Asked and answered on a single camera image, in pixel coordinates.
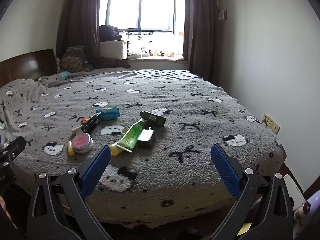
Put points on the purple and white appliance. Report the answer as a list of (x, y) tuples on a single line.
[(308, 210)]

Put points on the grey dotted pillow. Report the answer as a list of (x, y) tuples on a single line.
[(20, 97)]

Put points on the window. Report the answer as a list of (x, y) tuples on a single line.
[(140, 10)]

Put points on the dark brown cloth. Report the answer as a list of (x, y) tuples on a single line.
[(110, 62)]

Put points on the dark brown curtain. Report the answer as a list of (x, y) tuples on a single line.
[(80, 22), (200, 30)]

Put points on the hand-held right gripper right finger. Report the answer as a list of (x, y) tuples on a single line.
[(225, 170)]

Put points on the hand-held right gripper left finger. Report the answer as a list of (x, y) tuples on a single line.
[(96, 170)]

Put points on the teal snack packet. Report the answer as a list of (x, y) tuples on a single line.
[(108, 113)]

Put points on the dark clothes pile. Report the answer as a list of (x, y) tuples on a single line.
[(108, 33)]

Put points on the yellow lip balm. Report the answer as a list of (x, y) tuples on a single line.
[(71, 149)]

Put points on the small teal packet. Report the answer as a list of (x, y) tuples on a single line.
[(65, 75)]

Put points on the white storage box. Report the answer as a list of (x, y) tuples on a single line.
[(111, 50)]

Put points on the brown patterned cushion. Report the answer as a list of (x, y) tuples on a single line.
[(75, 60)]

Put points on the wall switch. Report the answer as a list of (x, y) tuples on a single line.
[(222, 14)]

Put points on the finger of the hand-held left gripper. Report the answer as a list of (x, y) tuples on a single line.
[(15, 147), (6, 172)]

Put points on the grey printed blanket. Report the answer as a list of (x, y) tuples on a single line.
[(190, 120)]

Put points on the black slim packet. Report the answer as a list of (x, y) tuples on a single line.
[(90, 123)]

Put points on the wooden headboard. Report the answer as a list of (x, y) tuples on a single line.
[(27, 63)]

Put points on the pink round tin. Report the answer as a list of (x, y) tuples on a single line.
[(82, 142)]

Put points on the dark green bottle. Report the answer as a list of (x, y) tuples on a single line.
[(155, 118)]

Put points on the green tube with yellow cap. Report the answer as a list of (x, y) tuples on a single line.
[(131, 136)]

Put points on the small white cap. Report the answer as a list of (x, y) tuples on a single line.
[(124, 132)]

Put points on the small white tube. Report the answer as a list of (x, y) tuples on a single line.
[(76, 130)]

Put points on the dark grey small box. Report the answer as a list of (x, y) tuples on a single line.
[(146, 140)]

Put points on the white wall outlet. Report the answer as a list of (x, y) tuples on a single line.
[(275, 128), (271, 123), (265, 118)]

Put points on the black drying rack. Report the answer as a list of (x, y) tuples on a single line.
[(128, 42)]

